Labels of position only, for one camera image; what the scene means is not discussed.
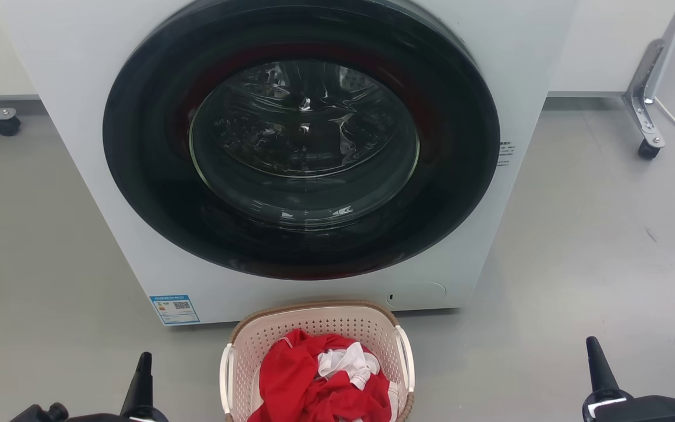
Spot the black round washing machine door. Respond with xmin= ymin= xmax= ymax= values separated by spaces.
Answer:
xmin=103 ymin=0 xmax=501 ymax=281

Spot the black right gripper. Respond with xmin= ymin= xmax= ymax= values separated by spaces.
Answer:
xmin=582 ymin=336 xmax=675 ymax=422

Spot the white front-loading washing machine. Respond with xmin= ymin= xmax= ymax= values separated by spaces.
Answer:
xmin=0 ymin=0 xmax=578 ymax=326

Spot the round white filter cover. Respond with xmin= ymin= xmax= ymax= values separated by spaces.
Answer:
xmin=386 ymin=281 xmax=448 ymax=309

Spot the red garment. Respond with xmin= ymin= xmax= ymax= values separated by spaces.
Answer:
xmin=248 ymin=329 xmax=393 ymax=422

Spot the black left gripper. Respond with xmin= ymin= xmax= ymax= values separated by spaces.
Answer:
xmin=9 ymin=352 xmax=169 ymax=422

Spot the beige perforated plastic laundry basket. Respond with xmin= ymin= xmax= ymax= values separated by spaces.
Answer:
xmin=219 ymin=301 xmax=416 ymax=422

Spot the blue energy label sticker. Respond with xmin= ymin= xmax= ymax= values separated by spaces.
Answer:
xmin=149 ymin=295 xmax=201 ymax=326

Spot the white garment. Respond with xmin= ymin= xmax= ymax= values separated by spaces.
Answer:
xmin=316 ymin=342 xmax=381 ymax=391

